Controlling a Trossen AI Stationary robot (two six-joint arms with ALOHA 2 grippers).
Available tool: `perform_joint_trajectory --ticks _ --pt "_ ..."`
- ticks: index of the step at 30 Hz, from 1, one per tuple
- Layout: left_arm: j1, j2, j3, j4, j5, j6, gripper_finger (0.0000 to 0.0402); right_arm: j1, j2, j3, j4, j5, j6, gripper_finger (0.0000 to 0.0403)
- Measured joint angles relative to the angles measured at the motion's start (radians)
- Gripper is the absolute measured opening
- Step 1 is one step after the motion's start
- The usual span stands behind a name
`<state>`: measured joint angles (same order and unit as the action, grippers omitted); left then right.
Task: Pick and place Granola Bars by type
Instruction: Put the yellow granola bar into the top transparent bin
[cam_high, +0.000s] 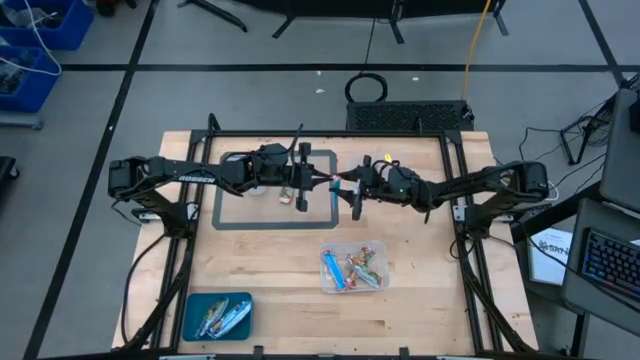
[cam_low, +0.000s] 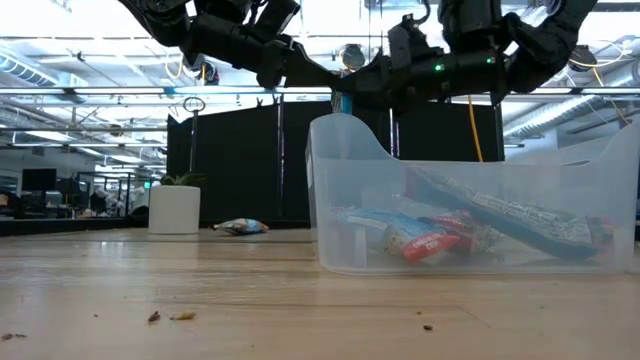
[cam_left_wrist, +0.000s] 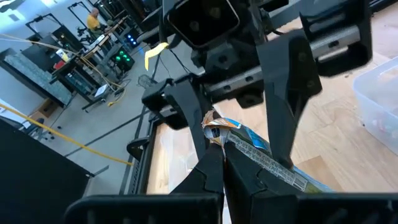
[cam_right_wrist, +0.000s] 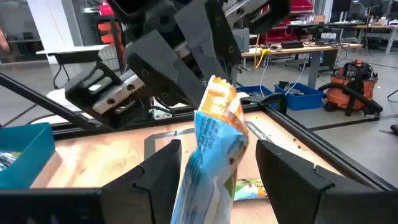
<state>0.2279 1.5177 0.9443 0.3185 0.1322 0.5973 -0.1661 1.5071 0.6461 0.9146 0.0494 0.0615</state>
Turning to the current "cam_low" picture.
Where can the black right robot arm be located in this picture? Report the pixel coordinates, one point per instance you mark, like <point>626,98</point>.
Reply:
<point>545,45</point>

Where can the red green granola bar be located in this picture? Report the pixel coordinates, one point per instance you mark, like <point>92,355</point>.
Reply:
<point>457,222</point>

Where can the blue granola bar red end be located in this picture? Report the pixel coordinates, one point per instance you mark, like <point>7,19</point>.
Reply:
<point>395,230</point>

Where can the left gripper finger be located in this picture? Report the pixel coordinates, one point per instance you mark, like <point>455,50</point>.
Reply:
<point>307,72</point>

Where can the light blue orange granola bar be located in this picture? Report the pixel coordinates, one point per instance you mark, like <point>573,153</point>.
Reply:
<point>242,226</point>

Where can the small plant in white pot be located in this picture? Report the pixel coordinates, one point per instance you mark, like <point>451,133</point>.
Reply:
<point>175,210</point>

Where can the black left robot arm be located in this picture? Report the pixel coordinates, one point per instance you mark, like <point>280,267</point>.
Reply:
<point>160,15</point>

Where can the black aluminium table frame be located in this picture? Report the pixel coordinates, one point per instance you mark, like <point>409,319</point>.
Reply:
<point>75,226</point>

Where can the black partition panel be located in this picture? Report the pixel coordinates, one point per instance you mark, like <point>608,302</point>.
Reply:
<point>240,160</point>

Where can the clear plastic bin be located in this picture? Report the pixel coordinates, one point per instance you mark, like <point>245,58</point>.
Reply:
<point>350,165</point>

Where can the silver blue granola bar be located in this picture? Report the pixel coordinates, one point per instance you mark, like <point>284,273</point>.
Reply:
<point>344,104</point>

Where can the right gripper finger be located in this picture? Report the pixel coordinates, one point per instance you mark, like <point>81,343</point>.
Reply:
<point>370,85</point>

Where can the blue granola bar orange ends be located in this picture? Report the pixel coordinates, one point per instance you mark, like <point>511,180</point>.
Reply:
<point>525,220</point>

